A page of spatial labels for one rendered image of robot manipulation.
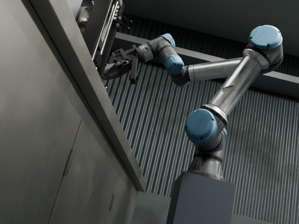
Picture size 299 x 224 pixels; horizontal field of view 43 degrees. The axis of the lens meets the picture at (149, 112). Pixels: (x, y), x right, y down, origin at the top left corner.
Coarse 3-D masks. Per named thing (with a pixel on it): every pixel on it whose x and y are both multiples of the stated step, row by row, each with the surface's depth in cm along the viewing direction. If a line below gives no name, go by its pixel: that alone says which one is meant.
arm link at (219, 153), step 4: (224, 128) 150; (224, 132) 149; (224, 136) 149; (224, 140) 148; (220, 144) 144; (224, 144) 149; (196, 148) 148; (216, 148) 143; (220, 148) 146; (224, 148) 149; (196, 152) 147; (200, 152) 146; (204, 152) 145; (208, 152) 144; (212, 152) 144; (216, 152) 145; (220, 152) 146; (220, 156) 146
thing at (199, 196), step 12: (180, 180) 137; (192, 180) 135; (204, 180) 136; (216, 180) 136; (180, 192) 134; (192, 192) 134; (204, 192) 134; (216, 192) 135; (228, 192) 135; (180, 204) 132; (192, 204) 132; (204, 204) 133; (216, 204) 133; (228, 204) 134; (168, 216) 146; (180, 216) 131; (192, 216) 131; (204, 216) 131; (216, 216) 132; (228, 216) 132
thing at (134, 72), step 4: (132, 60) 160; (136, 60) 160; (132, 64) 159; (136, 64) 159; (132, 68) 159; (136, 68) 159; (132, 72) 158; (136, 72) 158; (132, 76) 157; (136, 76) 158; (132, 80) 157; (136, 80) 159
